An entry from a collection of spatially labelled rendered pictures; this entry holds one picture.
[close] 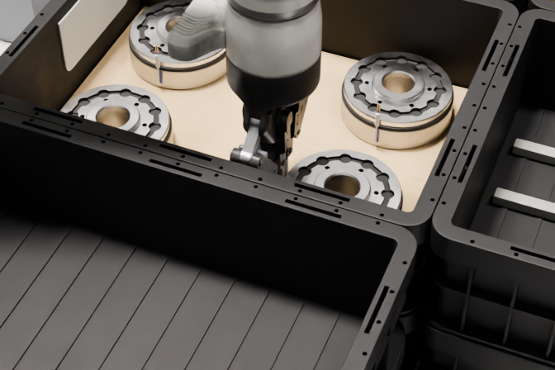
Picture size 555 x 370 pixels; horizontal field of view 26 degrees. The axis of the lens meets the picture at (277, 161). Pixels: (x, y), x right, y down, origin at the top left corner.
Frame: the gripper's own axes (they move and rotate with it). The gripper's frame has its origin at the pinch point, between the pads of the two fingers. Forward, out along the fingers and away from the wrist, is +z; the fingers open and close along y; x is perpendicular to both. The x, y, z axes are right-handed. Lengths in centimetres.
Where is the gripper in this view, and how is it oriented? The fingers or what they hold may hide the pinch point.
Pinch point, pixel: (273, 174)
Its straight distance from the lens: 103.7
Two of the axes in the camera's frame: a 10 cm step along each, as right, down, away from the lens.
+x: -9.2, -2.7, 2.7
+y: 3.8, -6.5, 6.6
